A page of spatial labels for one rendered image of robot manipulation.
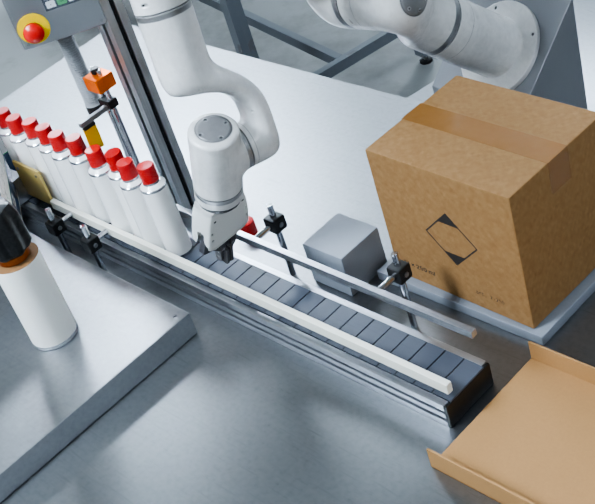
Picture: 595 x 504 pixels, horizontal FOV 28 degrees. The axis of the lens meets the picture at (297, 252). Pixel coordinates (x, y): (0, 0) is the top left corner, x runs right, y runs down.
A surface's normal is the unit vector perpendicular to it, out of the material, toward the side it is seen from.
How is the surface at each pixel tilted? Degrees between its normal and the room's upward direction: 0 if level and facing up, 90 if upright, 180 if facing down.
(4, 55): 0
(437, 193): 90
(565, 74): 90
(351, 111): 0
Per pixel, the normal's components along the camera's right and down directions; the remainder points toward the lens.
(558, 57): 0.55, 0.39
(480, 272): -0.69, 0.58
